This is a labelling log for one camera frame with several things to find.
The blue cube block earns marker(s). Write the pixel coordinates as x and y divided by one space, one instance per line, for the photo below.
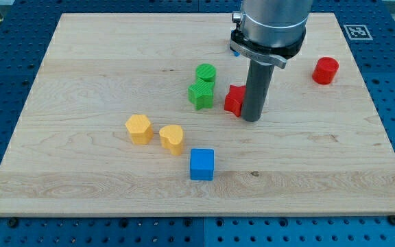
202 164

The wooden board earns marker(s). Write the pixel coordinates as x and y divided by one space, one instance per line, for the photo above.
317 150

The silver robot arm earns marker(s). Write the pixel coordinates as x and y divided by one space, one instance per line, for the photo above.
268 33

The red star block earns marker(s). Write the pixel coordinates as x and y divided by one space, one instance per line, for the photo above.
234 99

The black silver tool flange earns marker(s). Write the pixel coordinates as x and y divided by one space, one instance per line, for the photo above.
276 56

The red cylinder block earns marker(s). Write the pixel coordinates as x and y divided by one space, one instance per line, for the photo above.
325 70

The green cylinder block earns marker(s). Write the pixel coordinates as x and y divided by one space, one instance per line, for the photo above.
206 72

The yellow heart block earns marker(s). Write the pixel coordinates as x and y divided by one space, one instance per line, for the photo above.
172 139

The green star block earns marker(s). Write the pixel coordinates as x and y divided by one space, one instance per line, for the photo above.
200 94

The fiducial marker tag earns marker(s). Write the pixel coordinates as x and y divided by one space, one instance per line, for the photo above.
357 32

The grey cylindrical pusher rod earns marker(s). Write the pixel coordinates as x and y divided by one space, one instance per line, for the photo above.
257 86

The yellow hexagon block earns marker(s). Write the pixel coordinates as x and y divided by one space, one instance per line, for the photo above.
140 129

